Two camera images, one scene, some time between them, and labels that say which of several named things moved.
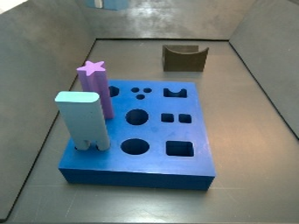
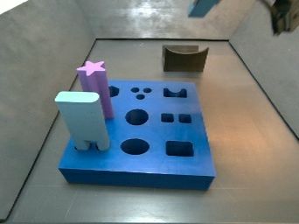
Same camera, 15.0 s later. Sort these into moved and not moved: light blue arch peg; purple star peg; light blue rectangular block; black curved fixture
Moved: light blue rectangular block
Not moved: black curved fixture; light blue arch peg; purple star peg
